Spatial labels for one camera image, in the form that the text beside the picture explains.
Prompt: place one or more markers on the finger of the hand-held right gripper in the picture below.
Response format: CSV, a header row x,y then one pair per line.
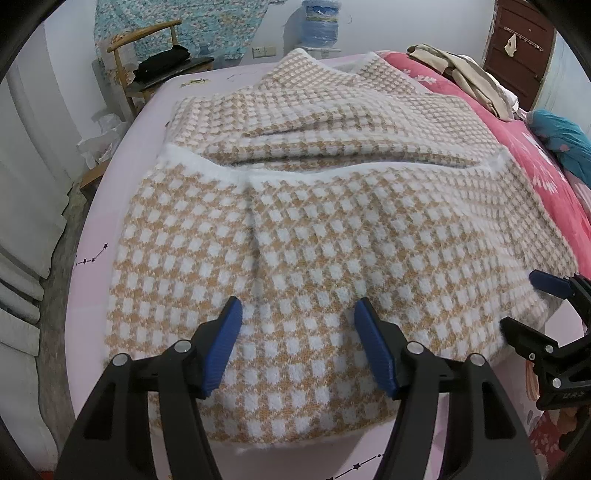
x,y
526,337
551,285

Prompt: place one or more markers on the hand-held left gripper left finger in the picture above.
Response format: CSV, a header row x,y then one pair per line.
x,y
226,341

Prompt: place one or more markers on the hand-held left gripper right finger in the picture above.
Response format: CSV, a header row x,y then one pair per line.
x,y
374,344

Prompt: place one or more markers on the beige white checkered sweater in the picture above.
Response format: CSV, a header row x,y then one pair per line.
x,y
295,258

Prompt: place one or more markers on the beige clothes pile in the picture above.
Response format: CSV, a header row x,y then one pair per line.
x,y
480,83

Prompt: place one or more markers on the teal pillow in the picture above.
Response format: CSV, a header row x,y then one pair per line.
x,y
563,138

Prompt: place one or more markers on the brown wooden door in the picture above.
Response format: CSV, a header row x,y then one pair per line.
x,y
521,74

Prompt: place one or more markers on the white plastic bag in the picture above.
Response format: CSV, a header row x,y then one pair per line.
x,y
101,138

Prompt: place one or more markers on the white boards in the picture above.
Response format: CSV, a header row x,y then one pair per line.
x,y
27,207

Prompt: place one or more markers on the small beige hanging cloth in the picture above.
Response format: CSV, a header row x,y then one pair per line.
x,y
510,45

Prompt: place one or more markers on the black bag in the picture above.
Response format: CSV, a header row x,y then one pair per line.
x,y
161,62

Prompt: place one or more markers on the wooden chair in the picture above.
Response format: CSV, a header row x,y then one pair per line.
x,y
138,38

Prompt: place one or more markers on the teal floral hanging cloth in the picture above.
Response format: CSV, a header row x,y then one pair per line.
x,y
207,23

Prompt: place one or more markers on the blue water bottle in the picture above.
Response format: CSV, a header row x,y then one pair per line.
x,y
321,25

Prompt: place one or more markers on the metal hook rail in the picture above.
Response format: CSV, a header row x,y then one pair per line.
x,y
531,42

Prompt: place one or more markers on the white wall socket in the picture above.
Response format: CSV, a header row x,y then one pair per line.
x,y
264,50

